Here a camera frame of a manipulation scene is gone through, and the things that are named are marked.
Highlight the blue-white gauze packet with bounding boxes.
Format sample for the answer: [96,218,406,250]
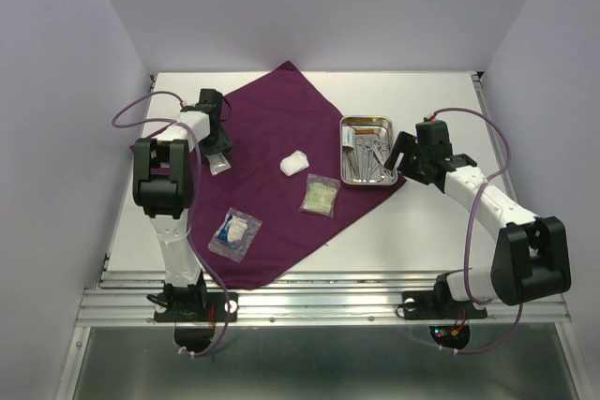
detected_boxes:
[208,208,263,262]

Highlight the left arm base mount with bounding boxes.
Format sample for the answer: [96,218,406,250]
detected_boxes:
[146,277,239,358]

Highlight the green-white sealed packet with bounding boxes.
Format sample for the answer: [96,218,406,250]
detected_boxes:
[300,173,340,217]

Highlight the white sterile pouch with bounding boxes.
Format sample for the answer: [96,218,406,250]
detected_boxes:
[206,153,231,176]

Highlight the steel hemostat forceps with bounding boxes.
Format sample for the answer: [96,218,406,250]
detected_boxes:
[349,137,365,183]

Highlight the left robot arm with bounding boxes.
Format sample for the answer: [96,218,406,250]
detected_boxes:
[132,89,233,319]

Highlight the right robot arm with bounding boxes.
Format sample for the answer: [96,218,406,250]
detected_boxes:
[384,120,572,316]

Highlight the steel instrument tray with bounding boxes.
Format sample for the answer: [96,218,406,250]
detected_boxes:
[339,115,399,187]

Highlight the aluminium front rail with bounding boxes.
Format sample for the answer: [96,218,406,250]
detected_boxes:
[74,271,574,326]

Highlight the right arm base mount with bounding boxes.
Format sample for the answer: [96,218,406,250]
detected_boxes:
[395,272,488,354]

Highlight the purple cloth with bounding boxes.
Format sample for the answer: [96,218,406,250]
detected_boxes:
[190,62,403,289]

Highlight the white folded gauze pad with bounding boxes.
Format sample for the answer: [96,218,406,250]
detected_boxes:
[279,150,309,177]

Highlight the small steel scissors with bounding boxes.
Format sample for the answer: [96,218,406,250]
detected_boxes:
[364,139,394,183]

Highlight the small white label packet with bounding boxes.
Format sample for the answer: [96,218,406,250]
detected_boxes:
[341,126,355,149]

